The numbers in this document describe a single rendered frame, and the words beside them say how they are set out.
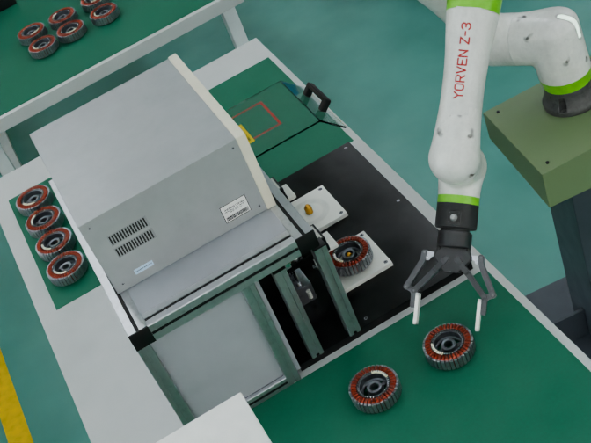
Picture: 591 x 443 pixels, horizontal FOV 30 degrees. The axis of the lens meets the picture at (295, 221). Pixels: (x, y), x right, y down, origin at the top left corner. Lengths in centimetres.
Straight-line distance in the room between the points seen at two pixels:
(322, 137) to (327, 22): 204
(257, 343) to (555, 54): 98
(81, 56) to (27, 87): 22
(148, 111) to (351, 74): 235
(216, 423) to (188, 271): 52
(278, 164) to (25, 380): 143
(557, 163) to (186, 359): 99
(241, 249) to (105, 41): 190
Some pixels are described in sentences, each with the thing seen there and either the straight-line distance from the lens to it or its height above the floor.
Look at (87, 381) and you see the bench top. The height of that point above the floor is 75.
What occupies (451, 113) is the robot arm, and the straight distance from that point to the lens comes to 231.
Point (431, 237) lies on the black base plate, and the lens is 270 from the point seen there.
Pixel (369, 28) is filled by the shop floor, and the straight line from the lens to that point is 500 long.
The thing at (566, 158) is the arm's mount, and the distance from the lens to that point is 268.
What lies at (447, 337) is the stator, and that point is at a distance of 247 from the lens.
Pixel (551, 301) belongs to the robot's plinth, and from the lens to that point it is 351.
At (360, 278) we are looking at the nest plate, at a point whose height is 78.
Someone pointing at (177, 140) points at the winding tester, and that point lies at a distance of 235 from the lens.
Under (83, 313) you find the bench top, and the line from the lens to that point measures 299.
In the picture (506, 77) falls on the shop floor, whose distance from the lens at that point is 446.
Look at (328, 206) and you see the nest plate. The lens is 287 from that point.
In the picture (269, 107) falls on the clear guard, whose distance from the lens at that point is 279.
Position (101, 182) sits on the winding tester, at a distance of 235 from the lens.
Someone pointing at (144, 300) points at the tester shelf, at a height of 111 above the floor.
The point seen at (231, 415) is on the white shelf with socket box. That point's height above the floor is 121.
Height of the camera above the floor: 259
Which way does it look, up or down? 39 degrees down
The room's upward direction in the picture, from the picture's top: 23 degrees counter-clockwise
